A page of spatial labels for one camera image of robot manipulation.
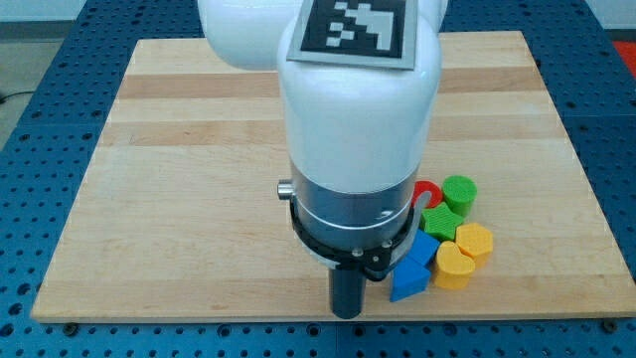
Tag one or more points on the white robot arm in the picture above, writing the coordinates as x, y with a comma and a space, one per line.
358, 81

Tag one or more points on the green star block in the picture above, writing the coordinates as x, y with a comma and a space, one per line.
440, 222

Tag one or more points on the blue triangle block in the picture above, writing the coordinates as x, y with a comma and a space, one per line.
409, 278

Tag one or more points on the red cylinder block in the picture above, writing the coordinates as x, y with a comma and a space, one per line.
423, 186

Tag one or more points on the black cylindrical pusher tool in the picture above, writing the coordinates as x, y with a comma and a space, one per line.
347, 291

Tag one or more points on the blue cube block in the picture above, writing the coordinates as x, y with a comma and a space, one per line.
423, 248

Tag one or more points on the green cylinder block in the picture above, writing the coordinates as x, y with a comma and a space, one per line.
459, 193

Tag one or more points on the wooden board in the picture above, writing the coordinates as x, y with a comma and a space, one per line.
176, 218

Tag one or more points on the fiducial marker tag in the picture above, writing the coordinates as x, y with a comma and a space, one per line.
377, 34

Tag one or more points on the yellow heart block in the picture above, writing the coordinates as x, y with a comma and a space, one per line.
452, 269

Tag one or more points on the yellow hexagon block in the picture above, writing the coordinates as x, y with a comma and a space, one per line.
476, 242

